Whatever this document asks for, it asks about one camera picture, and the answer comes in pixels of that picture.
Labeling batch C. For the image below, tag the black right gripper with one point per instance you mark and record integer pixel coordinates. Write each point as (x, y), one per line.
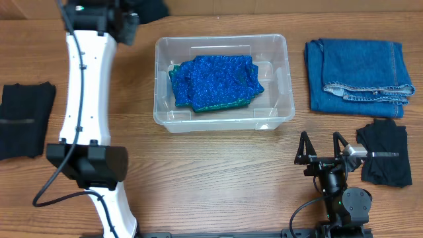
(324, 162)

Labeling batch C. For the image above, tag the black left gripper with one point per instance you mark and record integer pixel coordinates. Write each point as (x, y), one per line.
(133, 21)

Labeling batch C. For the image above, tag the black garment with stripe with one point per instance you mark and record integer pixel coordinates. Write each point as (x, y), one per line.
(150, 10)

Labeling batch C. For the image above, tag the sparkly blue green fabric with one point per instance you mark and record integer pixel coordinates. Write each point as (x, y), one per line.
(209, 83)

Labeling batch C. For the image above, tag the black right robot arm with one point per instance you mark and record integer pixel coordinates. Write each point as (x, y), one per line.
(347, 207)

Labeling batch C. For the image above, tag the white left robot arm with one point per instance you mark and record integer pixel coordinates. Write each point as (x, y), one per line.
(84, 153)

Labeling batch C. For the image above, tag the black folded garment right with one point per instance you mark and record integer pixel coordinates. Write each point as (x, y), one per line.
(387, 147)

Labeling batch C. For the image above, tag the black folded garment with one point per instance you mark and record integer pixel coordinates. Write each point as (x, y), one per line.
(25, 112)
(387, 147)

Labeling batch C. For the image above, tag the folded blue denim jeans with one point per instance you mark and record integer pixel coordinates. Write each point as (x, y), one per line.
(359, 77)

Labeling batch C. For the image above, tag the clear plastic storage bin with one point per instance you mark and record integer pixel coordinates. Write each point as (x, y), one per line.
(267, 111)

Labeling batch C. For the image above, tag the black folded garment left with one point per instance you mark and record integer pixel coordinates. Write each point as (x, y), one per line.
(25, 112)

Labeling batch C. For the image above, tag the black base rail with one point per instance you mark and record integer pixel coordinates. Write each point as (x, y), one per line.
(285, 233)

